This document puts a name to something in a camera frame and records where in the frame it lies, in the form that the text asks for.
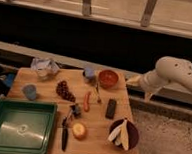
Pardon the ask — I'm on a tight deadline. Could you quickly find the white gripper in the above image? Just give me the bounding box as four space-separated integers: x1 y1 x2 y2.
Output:
126 70 169 102

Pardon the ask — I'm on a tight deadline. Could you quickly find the red chili pepper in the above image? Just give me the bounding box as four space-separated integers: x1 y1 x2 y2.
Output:
83 91 91 112

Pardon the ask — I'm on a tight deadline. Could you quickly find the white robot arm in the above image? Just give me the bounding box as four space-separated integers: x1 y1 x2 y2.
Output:
126 56 192 102

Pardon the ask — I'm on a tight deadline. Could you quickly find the red bowl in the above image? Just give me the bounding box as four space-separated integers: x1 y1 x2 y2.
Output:
98 69 119 89

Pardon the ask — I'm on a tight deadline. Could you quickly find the dark purple bowl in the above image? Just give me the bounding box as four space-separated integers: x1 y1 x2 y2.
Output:
109 119 139 149

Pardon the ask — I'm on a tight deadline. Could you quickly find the black rectangular block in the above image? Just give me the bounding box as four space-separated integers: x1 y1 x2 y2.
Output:
105 99 117 119

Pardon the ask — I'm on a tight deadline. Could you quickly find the banana peel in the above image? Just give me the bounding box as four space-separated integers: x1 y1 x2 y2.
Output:
108 119 129 150

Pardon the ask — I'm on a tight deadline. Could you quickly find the small blue cup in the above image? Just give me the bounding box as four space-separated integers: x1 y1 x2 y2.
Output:
83 67 95 80

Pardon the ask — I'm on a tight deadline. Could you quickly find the wooden board table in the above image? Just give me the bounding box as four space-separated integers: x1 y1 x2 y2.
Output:
8 68 139 154

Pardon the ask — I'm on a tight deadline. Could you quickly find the small dark toy object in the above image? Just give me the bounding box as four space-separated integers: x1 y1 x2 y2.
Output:
70 104 82 118

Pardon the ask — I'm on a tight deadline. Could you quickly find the orange fruit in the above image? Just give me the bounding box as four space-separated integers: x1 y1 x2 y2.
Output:
72 123 86 140

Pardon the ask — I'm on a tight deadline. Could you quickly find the bunch of dark grapes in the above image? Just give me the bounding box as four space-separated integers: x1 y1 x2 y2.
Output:
55 80 76 102

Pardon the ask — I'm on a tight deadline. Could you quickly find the blue plastic cup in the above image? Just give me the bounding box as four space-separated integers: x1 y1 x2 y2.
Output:
22 84 37 101

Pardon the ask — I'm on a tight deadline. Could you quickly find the green plastic tray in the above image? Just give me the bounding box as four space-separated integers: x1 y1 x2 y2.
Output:
0 99 57 154

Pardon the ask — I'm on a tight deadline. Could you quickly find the black handled knife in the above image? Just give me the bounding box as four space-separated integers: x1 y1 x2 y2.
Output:
61 111 72 151

